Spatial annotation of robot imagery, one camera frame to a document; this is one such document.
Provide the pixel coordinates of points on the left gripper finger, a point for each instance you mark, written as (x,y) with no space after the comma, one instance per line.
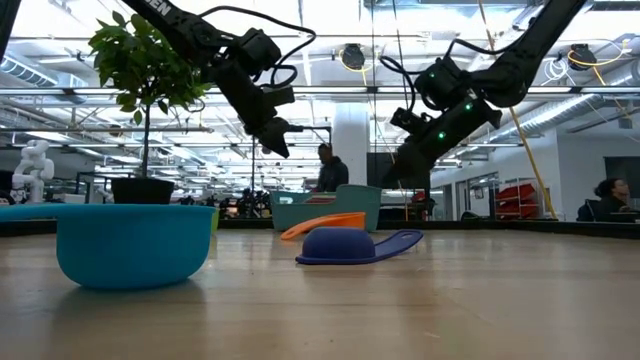
(275,137)

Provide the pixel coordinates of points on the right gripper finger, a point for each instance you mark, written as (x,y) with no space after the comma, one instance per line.
(412,172)

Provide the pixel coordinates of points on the teal plastic basket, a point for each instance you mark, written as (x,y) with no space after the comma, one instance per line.
(350,210)

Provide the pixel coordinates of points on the orange measuring cup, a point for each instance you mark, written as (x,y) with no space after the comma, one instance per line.
(345,220)

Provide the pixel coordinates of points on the navy measuring cup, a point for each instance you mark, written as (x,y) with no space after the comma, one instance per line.
(340,247)

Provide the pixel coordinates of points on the light blue measuring cup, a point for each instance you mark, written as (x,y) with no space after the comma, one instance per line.
(135,250)

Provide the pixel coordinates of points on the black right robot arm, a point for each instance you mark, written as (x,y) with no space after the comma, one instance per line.
(525,55)

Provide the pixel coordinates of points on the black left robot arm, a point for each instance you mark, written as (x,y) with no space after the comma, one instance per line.
(170,20)

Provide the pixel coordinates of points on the black monitor screen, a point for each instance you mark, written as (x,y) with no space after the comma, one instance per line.
(375,172)

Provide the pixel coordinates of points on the person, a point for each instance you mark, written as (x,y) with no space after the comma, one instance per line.
(607,202)
(332,175)

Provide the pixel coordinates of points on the red storage bin shelf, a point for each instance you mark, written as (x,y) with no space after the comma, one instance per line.
(515,192)

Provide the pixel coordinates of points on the green artificial plant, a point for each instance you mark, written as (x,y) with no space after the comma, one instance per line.
(150,60)

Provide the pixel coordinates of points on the black plant pot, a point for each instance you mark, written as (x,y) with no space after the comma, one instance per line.
(142,192)

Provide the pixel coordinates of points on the white robot figure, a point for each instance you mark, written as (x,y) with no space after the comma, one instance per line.
(34,167)

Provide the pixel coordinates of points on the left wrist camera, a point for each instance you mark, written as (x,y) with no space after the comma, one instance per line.
(280,96)

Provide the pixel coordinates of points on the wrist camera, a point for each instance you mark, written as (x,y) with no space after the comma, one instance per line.
(407,120)
(280,96)

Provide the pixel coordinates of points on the black metal frame rig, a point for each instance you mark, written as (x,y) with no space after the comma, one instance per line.
(310,128)

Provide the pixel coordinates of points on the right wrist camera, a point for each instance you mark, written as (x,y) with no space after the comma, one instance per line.
(407,120)

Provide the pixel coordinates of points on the black aluminium table frame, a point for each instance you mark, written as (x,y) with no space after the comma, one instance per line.
(500,226)

